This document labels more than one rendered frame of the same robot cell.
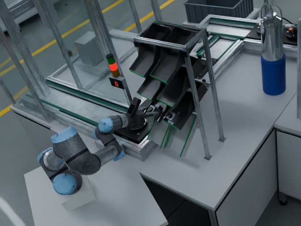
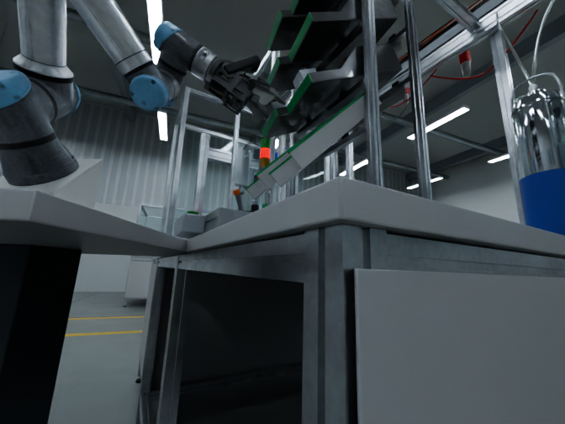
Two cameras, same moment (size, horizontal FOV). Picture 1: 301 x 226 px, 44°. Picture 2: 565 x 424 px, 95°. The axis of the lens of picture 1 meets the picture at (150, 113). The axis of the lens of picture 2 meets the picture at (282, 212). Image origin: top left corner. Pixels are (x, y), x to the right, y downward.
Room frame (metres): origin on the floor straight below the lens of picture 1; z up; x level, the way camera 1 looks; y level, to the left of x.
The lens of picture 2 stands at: (1.06, -0.16, 0.80)
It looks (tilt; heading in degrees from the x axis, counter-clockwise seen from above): 12 degrees up; 11
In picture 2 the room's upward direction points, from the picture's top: 2 degrees clockwise
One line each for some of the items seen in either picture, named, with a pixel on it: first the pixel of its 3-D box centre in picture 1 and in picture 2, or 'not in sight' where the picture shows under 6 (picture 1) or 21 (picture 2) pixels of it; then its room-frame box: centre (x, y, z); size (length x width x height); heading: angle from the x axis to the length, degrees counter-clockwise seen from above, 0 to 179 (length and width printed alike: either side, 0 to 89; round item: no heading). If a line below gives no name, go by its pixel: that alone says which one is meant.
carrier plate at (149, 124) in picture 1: (137, 125); not in sight; (1.96, 0.11, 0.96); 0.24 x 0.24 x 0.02; 40
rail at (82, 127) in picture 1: (97, 132); (194, 237); (2.08, 0.40, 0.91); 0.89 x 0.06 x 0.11; 40
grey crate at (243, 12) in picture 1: (218, 6); not in sight; (3.75, -1.07, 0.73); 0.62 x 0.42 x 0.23; 40
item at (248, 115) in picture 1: (178, 99); (345, 260); (2.25, -0.23, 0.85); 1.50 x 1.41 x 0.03; 40
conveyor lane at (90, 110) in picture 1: (111, 117); not in sight; (2.21, 0.28, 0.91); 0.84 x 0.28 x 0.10; 40
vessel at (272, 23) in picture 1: (272, 31); (540, 124); (2.01, -0.89, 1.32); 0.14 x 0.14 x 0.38
